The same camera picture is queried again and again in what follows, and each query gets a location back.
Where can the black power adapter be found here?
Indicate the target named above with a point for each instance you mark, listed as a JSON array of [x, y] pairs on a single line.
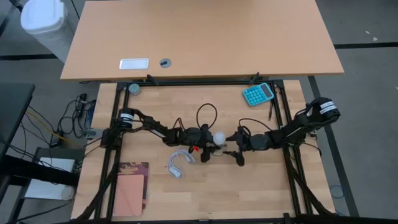
[[56, 140]]

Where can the small round clear lid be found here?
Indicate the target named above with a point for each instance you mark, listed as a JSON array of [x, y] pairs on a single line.
[[134, 89]]

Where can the black side table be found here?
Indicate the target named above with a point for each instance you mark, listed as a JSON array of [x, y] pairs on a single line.
[[12, 105]]

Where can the white trash bin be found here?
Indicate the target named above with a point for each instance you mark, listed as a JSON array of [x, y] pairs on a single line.
[[46, 18]]

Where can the white board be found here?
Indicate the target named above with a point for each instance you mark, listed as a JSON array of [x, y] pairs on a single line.
[[49, 191]]

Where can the black clamp lever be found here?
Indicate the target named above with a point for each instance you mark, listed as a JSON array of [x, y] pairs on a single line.
[[254, 78]]

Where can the dark patterned book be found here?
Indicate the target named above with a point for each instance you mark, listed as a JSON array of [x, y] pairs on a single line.
[[133, 168]]

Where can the grey metal bracket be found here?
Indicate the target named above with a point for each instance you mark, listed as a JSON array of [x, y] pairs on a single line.
[[313, 134], [91, 133]]

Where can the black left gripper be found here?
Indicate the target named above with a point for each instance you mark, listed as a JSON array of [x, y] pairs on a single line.
[[199, 137]]

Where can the white rectangular desk plate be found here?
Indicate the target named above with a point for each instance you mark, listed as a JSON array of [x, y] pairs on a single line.
[[133, 63]]

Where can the pink notebook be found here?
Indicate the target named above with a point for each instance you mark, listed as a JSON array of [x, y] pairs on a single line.
[[128, 196]]

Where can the black aluminium table frame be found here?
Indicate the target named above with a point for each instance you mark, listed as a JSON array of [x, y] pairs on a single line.
[[202, 83]]

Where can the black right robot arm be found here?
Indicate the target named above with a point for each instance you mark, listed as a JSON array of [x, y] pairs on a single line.
[[298, 129]]

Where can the black metal cart frame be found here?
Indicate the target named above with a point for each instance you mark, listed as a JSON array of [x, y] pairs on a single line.
[[31, 170]]

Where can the red zip tie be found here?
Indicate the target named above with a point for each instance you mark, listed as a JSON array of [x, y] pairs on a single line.
[[194, 149]]

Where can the turquoise calculator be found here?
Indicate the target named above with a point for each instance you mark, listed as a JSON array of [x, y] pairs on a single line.
[[258, 95]]

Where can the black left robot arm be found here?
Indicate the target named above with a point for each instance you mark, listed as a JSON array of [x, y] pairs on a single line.
[[155, 130]]

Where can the large wooden desk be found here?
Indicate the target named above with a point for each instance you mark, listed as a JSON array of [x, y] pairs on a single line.
[[202, 37]]

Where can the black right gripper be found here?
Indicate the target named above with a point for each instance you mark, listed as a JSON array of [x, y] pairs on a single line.
[[243, 143]]

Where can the white lightbulb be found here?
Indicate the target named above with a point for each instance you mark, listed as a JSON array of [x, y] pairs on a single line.
[[219, 138]]

